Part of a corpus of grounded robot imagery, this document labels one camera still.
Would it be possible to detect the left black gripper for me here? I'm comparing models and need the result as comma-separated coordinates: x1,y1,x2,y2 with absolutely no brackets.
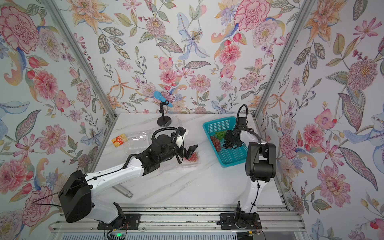
158,139,199,163

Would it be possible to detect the clear clamshell container front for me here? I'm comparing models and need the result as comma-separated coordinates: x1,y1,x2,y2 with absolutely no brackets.
160,149,200,173

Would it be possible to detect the clear clamshell container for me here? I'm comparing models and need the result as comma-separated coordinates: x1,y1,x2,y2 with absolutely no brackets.
149,115,185,135
125,132,151,154
160,149,200,173

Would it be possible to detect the red grape bunch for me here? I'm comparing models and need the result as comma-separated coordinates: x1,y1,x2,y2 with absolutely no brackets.
210,136,221,153

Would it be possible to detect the teal plastic mesh basket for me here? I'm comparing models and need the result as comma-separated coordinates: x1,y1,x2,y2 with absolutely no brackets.
203,117,248,168

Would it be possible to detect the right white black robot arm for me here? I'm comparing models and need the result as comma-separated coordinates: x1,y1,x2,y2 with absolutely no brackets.
217,117,277,230

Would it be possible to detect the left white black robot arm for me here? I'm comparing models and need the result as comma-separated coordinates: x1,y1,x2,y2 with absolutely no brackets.
58,127,198,230

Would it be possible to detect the green grape bunch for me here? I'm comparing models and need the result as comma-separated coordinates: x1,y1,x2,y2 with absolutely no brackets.
215,131,227,141

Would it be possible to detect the clear clamshell container back centre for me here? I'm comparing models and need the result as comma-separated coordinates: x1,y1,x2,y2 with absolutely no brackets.
149,115,185,135

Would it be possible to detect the blue microphone on black stand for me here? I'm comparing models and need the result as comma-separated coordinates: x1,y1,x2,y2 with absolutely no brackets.
154,91,173,127

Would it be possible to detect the clear clamshell container back left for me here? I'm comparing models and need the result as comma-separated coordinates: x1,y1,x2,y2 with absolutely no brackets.
125,132,151,154

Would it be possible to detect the orange yellow snack packet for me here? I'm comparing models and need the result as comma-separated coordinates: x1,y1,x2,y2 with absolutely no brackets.
112,134,128,148

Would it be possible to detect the grey metal cylinder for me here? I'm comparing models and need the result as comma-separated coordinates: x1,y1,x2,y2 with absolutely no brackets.
113,184,133,199

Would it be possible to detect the aluminium rail base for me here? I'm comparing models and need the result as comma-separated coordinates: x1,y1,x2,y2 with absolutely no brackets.
47,204,310,240

